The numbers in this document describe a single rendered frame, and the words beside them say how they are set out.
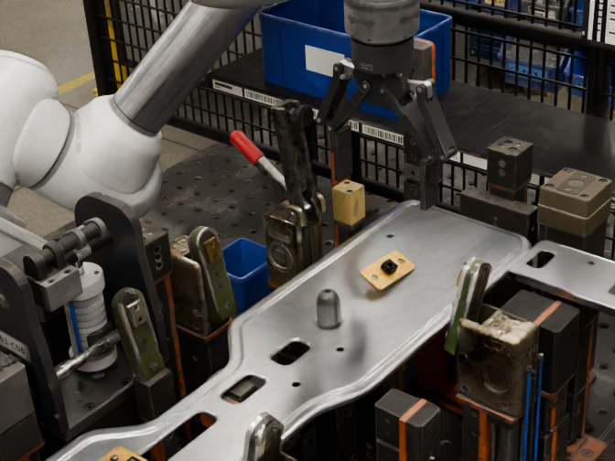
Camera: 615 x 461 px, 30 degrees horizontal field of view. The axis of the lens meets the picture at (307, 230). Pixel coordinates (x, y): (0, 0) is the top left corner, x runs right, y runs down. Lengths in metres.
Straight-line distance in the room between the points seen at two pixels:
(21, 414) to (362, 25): 0.59
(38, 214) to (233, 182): 1.55
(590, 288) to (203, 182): 1.13
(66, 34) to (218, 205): 3.15
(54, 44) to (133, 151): 3.36
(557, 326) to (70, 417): 0.62
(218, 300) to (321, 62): 0.60
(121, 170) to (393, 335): 0.74
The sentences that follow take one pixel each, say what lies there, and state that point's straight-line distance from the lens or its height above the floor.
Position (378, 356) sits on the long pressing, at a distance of 1.40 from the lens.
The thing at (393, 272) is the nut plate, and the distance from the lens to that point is 1.54.
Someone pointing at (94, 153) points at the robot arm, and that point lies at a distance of 2.00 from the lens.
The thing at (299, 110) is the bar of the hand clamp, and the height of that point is 1.22.
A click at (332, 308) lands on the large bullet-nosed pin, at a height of 1.03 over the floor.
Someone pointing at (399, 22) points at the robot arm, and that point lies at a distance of 1.34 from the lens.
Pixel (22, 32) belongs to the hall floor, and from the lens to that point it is 5.54.
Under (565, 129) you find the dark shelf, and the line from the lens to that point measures 1.88.
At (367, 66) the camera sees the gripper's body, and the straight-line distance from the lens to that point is 1.37.
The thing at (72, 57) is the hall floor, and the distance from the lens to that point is 5.16.
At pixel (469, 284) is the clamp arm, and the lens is 1.36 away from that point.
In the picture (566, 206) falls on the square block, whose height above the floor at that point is 1.04.
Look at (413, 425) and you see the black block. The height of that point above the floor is 0.99.
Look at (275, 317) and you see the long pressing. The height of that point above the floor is 1.00.
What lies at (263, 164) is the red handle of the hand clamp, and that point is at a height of 1.11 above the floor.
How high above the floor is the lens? 1.85
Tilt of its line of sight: 31 degrees down
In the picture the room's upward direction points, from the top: 4 degrees counter-clockwise
